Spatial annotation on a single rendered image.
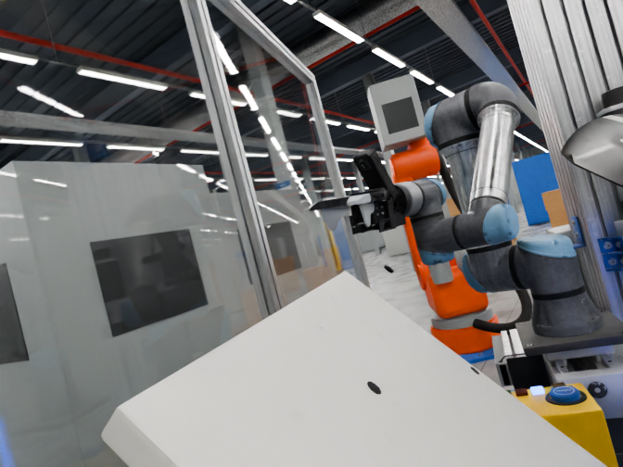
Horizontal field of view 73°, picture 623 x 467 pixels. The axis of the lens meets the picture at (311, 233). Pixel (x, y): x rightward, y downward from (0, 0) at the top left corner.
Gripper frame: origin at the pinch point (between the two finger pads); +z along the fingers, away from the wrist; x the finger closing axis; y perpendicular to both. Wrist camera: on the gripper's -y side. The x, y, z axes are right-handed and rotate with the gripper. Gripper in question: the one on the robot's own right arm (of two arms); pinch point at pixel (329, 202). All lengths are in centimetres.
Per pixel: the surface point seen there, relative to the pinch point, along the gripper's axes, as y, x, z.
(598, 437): 38, -36, -8
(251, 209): -1.1, 16.2, 5.6
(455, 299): 113, 151, -305
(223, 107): -22.2, 19.1, 5.9
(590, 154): -1, -46, 24
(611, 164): 0, -47, 24
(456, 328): 140, 151, -300
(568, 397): 33.6, -31.9, -9.9
